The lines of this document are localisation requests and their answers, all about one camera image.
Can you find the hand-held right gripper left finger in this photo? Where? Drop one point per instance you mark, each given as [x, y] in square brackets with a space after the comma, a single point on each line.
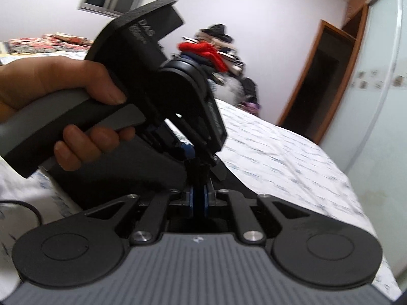
[191, 201]

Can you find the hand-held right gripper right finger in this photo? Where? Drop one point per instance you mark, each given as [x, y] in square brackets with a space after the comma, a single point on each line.
[205, 201]

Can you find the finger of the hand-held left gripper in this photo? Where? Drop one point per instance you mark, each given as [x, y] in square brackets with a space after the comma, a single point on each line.
[197, 171]
[217, 168]

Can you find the black pants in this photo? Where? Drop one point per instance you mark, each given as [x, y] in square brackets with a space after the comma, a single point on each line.
[143, 171]

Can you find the person's left hand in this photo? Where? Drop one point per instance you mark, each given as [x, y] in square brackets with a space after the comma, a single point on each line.
[63, 76]

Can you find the pile of folded clothes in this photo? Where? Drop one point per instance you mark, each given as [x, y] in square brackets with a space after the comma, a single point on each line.
[210, 50]

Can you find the white script-printed bed sheet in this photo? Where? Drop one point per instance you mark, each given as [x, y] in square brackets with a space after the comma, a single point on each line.
[286, 165]

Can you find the purple cloth item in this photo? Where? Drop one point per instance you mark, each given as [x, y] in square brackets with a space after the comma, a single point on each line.
[251, 108]

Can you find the clear plastic bag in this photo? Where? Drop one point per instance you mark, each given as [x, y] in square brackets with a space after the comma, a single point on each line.
[232, 89]

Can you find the black bag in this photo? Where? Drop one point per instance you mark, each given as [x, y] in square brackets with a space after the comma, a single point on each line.
[249, 89]

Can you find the colourful floral quilt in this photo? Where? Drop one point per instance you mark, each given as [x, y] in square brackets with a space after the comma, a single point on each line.
[47, 43]

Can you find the frosted glass wardrobe door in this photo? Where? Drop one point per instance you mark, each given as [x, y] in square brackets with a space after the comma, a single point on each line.
[375, 101]

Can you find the wooden door frame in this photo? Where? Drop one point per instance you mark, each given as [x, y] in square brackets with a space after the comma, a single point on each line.
[321, 82]

